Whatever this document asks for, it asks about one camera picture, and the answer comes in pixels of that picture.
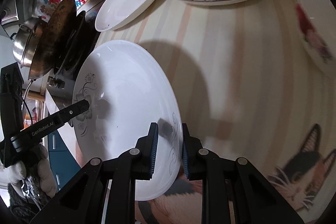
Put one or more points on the white plate red flower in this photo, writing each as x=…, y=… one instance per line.
x=316, y=25

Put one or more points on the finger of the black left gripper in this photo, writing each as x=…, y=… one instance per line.
x=55, y=121

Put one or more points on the stainless steel pot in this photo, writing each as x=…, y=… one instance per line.
x=25, y=40

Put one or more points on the white gloved left hand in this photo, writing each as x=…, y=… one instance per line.
x=17, y=172

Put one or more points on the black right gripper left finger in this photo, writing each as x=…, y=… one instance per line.
x=138, y=163

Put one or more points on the white plate grey floral pattern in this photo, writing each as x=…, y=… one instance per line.
x=127, y=91

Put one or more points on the dark frying pan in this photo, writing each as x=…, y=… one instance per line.
x=53, y=41

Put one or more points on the black induction cooktop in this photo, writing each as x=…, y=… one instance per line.
x=61, y=80

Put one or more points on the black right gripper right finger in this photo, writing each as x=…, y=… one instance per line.
x=198, y=162

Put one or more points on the striped cat table mat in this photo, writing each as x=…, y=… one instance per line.
x=244, y=84

